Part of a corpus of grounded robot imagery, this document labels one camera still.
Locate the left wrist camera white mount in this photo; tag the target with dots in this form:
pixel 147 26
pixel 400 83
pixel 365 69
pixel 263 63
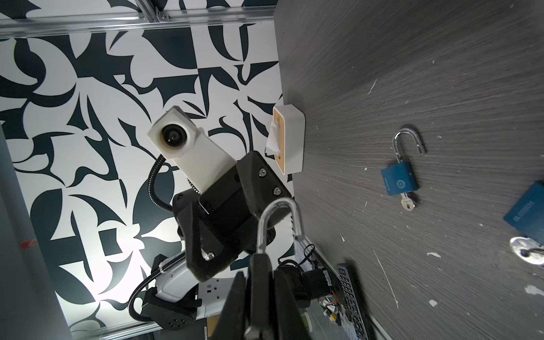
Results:
pixel 178 139

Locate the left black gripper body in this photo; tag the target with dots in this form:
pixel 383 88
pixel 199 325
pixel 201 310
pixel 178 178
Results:
pixel 221 223

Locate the black remote control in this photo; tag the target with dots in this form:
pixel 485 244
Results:
pixel 353 301

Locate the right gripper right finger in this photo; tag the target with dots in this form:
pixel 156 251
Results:
pixel 289 324

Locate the blue padlock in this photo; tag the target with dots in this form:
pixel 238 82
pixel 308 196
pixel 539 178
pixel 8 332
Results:
pixel 526 217
pixel 399 179

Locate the tissue box wooden lid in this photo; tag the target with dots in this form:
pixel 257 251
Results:
pixel 287 138

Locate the small black padlock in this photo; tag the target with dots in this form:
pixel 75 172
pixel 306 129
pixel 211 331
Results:
pixel 261 290

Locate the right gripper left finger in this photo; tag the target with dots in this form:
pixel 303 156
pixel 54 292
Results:
pixel 231 324

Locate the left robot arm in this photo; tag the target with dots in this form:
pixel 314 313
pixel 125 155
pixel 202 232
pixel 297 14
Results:
pixel 168 295

